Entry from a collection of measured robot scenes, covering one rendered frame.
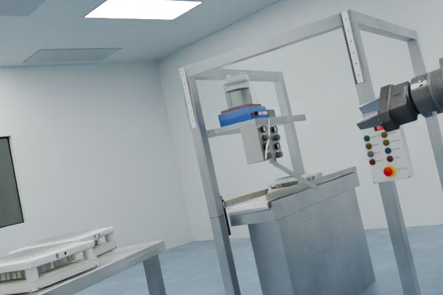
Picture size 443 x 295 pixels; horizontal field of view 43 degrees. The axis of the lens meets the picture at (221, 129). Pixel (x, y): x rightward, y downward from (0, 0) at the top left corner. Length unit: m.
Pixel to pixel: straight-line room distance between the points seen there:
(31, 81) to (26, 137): 0.77
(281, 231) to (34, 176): 5.08
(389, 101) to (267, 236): 2.05
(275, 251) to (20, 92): 5.37
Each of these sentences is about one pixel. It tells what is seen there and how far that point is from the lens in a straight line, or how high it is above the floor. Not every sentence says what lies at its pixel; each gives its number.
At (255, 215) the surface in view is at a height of 0.73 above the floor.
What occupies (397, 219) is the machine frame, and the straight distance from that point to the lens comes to 2.68.
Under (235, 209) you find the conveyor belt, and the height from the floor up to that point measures 0.78.
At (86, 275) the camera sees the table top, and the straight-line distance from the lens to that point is 1.50.
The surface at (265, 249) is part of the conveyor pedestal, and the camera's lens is 3.22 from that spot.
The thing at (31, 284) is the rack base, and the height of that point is 0.85.
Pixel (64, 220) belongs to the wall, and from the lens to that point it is 7.88.
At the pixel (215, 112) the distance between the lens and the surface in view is 3.03.
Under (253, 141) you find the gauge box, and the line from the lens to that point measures 2.99.
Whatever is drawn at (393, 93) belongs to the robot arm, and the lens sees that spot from 1.26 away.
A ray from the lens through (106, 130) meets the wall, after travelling 8.34.
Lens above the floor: 1.02
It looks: 4 degrees up
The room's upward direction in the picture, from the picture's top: 12 degrees counter-clockwise
